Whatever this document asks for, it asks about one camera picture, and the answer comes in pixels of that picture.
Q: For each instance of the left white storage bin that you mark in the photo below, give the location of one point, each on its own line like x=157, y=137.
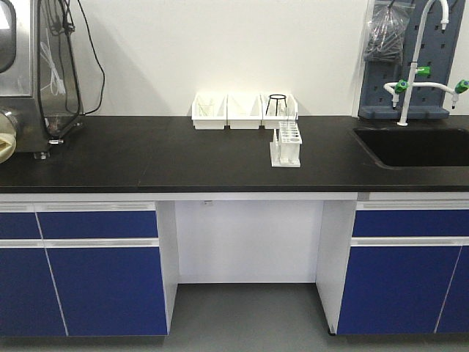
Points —
x=219, y=121

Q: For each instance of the stainless steel lab machine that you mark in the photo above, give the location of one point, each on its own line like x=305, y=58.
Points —
x=40, y=96

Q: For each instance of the blue cabinet unit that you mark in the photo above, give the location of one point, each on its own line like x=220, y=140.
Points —
x=81, y=271
x=407, y=270

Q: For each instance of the middle white storage bin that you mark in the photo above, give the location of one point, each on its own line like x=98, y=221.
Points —
x=244, y=110

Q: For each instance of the right white storage bin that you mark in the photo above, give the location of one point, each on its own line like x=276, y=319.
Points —
x=271, y=122

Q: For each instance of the right blue cabinet unit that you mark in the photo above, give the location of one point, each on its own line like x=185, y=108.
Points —
x=407, y=270

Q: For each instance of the black wire tripod stand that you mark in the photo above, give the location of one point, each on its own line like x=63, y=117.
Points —
x=276, y=105

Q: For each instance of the black lab sink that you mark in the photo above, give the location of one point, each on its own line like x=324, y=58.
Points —
x=407, y=147

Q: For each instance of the large clear glass beaker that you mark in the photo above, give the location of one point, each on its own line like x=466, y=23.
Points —
x=206, y=109

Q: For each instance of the clear plastic bag of pegs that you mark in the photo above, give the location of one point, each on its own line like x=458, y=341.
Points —
x=386, y=31

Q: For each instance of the white storage bin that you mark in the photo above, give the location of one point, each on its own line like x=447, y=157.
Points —
x=271, y=122
x=244, y=110
x=219, y=121

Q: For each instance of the grey pegboard drying rack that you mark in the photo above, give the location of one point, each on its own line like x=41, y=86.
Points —
x=408, y=52

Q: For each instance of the white test tube rack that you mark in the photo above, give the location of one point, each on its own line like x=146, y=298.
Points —
x=285, y=146

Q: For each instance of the white gooseneck lab faucet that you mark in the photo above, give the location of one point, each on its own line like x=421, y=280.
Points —
x=395, y=88

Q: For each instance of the left blue cabinet unit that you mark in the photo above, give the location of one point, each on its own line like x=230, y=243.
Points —
x=81, y=271

